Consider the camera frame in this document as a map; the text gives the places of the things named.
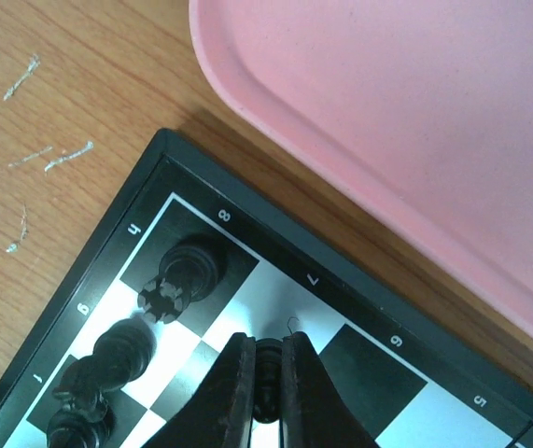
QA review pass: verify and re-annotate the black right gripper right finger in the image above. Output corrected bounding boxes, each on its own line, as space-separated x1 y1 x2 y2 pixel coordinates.
280 331 377 448

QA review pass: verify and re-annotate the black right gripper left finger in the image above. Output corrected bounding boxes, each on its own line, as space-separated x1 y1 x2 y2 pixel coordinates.
145 332 256 448

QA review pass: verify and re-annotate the black chess pawn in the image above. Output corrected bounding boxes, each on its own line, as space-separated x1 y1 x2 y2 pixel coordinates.
252 338 282 424

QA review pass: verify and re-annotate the black chess knight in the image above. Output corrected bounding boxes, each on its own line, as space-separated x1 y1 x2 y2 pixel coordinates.
52 317 156 423

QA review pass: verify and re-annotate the black chess bishop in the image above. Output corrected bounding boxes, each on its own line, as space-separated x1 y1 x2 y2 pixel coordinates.
46 410 115 448

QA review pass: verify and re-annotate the black chess rook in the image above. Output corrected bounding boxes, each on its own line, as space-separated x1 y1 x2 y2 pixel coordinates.
137 234 227 324

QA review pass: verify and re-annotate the black and white chessboard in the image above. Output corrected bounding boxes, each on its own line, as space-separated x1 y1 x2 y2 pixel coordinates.
0 129 533 447

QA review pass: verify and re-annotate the pink plastic tray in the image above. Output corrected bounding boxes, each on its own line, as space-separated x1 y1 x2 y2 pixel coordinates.
189 1 533 338

